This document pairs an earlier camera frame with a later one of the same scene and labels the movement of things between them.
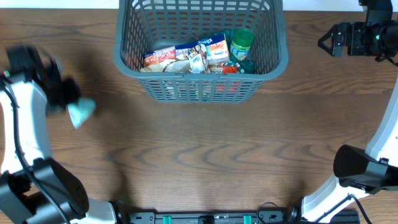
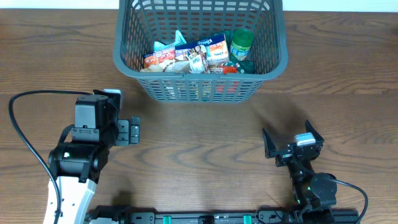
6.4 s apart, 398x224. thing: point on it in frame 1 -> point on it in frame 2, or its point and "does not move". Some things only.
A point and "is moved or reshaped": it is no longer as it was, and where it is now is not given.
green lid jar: x=240 y=45 does not move
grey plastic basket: x=144 y=26 does not move
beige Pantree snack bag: x=173 y=66 does not move
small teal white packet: x=81 y=112 is moved or reshaped
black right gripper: x=355 y=31 -> x=282 y=159
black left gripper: x=72 y=91 -> x=126 y=130
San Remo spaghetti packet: x=229 y=70 does not move
